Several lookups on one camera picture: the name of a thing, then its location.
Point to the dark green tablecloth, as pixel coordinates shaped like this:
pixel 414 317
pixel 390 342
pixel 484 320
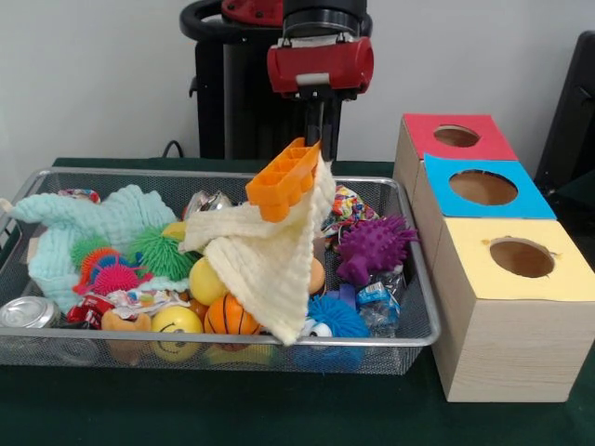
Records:
pixel 232 409

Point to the cream muslin cloth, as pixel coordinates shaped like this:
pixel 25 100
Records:
pixel 269 260

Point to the clear mesh bin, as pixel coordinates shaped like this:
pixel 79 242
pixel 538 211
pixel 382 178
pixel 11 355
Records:
pixel 395 358

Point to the orange plush toy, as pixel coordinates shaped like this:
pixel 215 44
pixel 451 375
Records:
pixel 125 323

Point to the wooden box with three holes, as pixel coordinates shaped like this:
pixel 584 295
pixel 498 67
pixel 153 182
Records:
pixel 511 353

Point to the mint green muslin cloth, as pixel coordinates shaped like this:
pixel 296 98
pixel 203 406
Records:
pixel 116 209

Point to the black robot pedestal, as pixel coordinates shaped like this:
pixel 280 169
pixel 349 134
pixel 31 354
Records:
pixel 241 93

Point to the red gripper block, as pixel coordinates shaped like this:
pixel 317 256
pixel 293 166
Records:
pixel 344 62

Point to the orange round sponge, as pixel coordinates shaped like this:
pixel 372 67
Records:
pixel 317 276

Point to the orange plastic toy block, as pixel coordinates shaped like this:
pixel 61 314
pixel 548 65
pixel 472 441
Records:
pixel 283 181

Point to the yellow tennis ball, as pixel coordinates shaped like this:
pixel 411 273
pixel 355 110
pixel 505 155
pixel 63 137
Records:
pixel 204 281

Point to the black stand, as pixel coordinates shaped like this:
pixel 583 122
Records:
pixel 572 116

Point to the blue fuzzy ball with eyes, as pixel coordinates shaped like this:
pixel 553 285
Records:
pixel 339 316

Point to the yellow smiley ball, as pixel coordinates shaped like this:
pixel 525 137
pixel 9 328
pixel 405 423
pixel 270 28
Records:
pixel 179 321

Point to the yellow sponge block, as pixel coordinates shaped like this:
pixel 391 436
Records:
pixel 174 231

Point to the green puffer ball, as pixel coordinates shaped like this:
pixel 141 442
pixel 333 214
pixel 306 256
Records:
pixel 160 253

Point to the orange toy basketball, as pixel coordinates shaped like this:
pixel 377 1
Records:
pixel 228 318

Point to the purple spiky ball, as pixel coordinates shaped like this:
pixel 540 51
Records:
pixel 376 246

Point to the silver drink can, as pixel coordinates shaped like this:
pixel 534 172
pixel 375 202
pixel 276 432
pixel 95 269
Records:
pixel 28 311

